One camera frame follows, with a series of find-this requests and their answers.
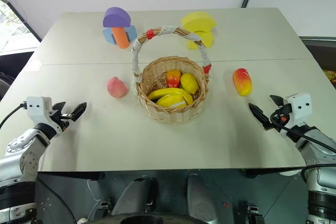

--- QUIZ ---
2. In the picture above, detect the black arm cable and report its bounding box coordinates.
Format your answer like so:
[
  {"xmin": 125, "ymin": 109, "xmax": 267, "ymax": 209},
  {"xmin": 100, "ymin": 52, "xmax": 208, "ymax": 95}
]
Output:
[
  {"xmin": 271, "ymin": 113, "xmax": 336, "ymax": 154},
  {"xmin": 0, "ymin": 102, "xmax": 28, "ymax": 130}
]

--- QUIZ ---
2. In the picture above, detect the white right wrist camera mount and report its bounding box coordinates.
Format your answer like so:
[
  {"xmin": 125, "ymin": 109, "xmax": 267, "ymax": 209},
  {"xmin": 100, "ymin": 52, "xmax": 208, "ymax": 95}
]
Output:
[{"xmin": 284, "ymin": 92, "xmax": 313, "ymax": 128}]

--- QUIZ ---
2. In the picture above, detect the pink toy peach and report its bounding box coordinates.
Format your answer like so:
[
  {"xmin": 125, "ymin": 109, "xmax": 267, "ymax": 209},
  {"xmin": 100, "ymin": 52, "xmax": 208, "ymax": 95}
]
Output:
[{"xmin": 106, "ymin": 76, "xmax": 129, "ymax": 99}]

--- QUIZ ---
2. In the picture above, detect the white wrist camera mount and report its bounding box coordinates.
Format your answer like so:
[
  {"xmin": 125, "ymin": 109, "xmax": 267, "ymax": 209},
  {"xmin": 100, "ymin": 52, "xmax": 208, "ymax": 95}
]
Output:
[
  {"xmin": 26, "ymin": 96, "xmax": 59, "ymax": 136},
  {"xmin": 284, "ymin": 92, "xmax": 313, "ymax": 128}
]

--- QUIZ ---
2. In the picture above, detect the large red yellow toy mango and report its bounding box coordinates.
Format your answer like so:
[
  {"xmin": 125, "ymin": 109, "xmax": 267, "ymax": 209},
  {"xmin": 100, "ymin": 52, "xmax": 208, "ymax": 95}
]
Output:
[{"xmin": 232, "ymin": 68, "xmax": 254, "ymax": 97}]

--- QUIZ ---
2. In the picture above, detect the yellow foam arch block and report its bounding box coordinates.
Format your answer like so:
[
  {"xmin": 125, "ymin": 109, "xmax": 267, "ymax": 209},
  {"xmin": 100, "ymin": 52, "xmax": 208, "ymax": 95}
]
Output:
[{"xmin": 181, "ymin": 11, "xmax": 217, "ymax": 33}]

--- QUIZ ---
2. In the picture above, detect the yellow toy banana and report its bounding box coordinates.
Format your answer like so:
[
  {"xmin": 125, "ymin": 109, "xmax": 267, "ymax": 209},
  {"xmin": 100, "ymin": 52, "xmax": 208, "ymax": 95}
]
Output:
[
  {"xmin": 146, "ymin": 88, "xmax": 194, "ymax": 105},
  {"xmin": 156, "ymin": 95, "xmax": 188, "ymax": 109}
]

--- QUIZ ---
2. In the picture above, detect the dark window frame bar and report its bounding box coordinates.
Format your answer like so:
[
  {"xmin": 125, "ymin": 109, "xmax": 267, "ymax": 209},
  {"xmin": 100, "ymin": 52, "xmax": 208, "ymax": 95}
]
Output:
[{"xmin": 0, "ymin": 0, "xmax": 42, "ymax": 42}]

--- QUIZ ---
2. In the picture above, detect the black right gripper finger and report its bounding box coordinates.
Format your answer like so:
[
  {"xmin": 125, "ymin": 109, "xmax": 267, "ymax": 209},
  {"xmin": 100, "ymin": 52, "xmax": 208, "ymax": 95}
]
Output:
[
  {"xmin": 269, "ymin": 94, "xmax": 285, "ymax": 108},
  {"xmin": 248, "ymin": 102, "xmax": 271, "ymax": 126}
]

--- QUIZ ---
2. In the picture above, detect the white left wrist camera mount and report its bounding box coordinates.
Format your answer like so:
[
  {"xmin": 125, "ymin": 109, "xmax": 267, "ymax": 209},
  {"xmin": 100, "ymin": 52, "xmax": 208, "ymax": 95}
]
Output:
[{"xmin": 26, "ymin": 96, "xmax": 59, "ymax": 136}]

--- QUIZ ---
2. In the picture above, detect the small red orange toy mango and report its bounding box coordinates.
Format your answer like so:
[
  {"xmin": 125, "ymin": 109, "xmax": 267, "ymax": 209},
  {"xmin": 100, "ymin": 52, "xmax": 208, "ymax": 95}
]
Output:
[{"xmin": 165, "ymin": 69, "xmax": 182, "ymax": 89}]

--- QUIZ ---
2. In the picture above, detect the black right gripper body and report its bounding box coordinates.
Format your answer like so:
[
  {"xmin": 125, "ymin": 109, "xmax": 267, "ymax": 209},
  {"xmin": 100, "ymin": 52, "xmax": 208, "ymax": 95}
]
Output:
[{"xmin": 263, "ymin": 104, "xmax": 293, "ymax": 131}]

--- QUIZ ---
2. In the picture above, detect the dark bin with colourful items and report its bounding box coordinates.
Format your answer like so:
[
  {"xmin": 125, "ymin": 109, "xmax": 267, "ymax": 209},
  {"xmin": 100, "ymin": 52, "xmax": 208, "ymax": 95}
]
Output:
[{"xmin": 298, "ymin": 36, "xmax": 336, "ymax": 91}]

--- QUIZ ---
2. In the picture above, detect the orange foam cylinder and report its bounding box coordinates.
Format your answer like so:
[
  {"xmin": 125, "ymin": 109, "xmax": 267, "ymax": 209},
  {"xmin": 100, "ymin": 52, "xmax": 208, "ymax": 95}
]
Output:
[{"xmin": 112, "ymin": 26, "xmax": 131, "ymax": 50}]

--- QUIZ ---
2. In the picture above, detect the yellow toy lemon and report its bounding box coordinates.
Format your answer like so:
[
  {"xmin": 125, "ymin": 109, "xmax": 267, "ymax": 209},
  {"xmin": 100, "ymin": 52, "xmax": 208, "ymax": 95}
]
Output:
[{"xmin": 180, "ymin": 72, "xmax": 200, "ymax": 95}]

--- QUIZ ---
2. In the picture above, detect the yellow foam semicircle block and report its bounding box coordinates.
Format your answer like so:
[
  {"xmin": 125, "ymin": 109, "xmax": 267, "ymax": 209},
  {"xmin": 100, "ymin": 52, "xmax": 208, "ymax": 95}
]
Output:
[{"xmin": 187, "ymin": 30, "xmax": 215, "ymax": 50}]

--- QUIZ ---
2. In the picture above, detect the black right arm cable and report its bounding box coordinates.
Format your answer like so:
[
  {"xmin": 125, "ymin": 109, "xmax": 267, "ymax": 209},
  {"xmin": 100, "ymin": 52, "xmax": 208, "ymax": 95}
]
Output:
[{"xmin": 271, "ymin": 113, "xmax": 336, "ymax": 154}]

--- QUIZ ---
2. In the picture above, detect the wicker basket with handle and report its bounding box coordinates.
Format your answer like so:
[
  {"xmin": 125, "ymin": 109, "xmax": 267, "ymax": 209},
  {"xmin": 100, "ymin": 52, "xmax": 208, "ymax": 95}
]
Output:
[{"xmin": 130, "ymin": 25, "xmax": 212, "ymax": 126}]

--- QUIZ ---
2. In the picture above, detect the blue foam block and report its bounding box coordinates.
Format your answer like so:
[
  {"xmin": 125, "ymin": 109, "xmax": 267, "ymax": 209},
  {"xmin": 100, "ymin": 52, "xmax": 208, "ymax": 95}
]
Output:
[{"xmin": 102, "ymin": 25, "xmax": 139, "ymax": 45}]

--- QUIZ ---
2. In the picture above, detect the thin white cable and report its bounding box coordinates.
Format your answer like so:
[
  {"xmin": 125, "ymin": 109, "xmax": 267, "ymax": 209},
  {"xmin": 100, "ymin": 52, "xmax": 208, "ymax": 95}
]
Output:
[{"xmin": 87, "ymin": 178, "xmax": 97, "ymax": 201}]

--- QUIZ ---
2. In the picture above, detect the purple foam semicircle block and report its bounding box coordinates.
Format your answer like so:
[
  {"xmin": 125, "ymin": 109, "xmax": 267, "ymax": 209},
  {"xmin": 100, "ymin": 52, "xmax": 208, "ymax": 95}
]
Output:
[{"xmin": 102, "ymin": 6, "xmax": 132, "ymax": 28}]

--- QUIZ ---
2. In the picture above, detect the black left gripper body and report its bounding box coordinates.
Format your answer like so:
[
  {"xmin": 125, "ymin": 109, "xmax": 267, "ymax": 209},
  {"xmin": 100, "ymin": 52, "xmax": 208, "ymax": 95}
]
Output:
[{"xmin": 48, "ymin": 108, "xmax": 74, "ymax": 134}]

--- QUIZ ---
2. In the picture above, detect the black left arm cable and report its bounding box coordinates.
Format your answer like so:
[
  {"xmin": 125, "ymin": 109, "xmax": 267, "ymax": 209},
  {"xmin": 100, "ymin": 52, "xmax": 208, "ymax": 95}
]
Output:
[{"xmin": 0, "ymin": 102, "xmax": 28, "ymax": 130}]

